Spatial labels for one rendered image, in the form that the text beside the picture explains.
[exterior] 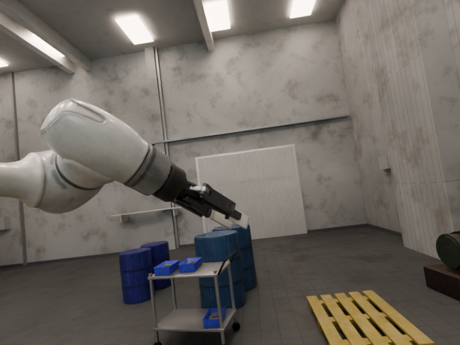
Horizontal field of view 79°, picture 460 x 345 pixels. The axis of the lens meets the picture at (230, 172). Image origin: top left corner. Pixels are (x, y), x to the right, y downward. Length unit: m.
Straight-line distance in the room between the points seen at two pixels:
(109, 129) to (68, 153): 0.07
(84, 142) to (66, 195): 0.14
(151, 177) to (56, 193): 0.17
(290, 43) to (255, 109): 2.40
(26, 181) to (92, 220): 9.61
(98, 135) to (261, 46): 9.50
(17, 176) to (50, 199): 0.06
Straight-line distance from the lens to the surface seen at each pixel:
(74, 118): 0.49
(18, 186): 0.60
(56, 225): 10.88
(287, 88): 9.39
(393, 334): 3.11
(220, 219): 0.68
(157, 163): 0.53
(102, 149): 0.49
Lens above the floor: 1.49
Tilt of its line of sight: 4 degrees up
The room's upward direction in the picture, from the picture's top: 7 degrees counter-clockwise
